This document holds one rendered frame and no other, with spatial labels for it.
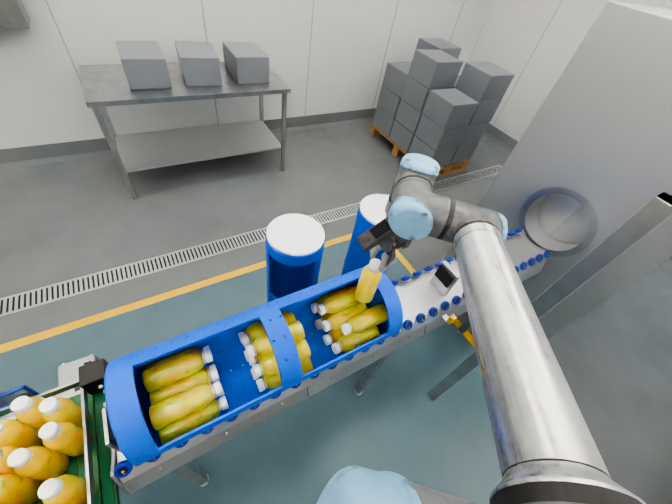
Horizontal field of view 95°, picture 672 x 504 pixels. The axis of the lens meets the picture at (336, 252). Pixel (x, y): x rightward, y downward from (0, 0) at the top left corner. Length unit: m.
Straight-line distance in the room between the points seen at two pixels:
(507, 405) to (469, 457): 2.02
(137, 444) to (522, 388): 0.85
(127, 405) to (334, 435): 1.42
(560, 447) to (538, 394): 0.05
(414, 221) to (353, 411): 1.71
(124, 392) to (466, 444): 1.97
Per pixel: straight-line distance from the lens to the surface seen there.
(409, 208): 0.63
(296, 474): 2.10
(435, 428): 2.34
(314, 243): 1.44
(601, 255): 1.30
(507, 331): 0.44
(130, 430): 0.97
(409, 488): 0.27
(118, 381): 0.99
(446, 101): 3.77
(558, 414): 0.38
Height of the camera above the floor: 2.09
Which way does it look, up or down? 48 degrees down
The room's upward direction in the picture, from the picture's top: 13 degrees clockwise
